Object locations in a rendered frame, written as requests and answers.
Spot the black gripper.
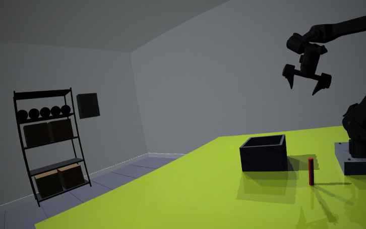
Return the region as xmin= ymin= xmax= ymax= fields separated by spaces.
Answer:
xmin=282 ymin=59 xmax=332 ymax=95

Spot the red peg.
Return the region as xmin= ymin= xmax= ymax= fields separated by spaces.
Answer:
xmin=308 ymin=158 xmax=314 ymax=186

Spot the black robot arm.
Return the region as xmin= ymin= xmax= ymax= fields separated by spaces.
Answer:
xmin=286 ymin=16 xmax=366 ymax=158

